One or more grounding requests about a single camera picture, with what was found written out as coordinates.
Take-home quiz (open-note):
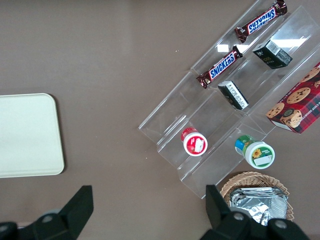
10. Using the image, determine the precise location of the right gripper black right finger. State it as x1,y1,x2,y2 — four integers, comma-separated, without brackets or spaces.
199,184,311,240

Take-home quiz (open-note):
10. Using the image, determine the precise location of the silver foil container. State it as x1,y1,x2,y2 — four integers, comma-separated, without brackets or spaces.
228,186,289,226

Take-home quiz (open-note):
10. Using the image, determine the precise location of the red plaid cookie box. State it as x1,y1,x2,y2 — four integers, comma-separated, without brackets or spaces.
265,61,320,135

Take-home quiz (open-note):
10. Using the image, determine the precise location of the cream plastic tray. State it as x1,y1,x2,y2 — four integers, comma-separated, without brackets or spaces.
0,92,65,179

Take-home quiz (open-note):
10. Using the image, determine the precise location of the green sunflower jar white lid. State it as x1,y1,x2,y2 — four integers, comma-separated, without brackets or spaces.
234,134,276,170

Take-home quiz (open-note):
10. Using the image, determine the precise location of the small dark green box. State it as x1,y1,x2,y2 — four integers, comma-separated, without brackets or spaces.
251,38,294,70
217,80,250,111

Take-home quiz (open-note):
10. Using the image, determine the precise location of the red jar with white lid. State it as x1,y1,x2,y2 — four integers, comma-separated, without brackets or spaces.
180,126,209,157

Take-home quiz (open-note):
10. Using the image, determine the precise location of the clear acrylic stepped shelf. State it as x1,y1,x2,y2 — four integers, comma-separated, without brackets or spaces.
138,0,320,200

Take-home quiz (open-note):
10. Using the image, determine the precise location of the light wicker basket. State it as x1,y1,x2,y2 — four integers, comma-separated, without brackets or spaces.
219,171,295,223

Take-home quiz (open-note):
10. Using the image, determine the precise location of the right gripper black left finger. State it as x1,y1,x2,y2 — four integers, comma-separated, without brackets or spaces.
0,184,95,240

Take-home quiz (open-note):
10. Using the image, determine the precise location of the Snickers chocolate bar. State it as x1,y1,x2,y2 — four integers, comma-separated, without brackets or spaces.
234,0,288,45
196,45,244,90

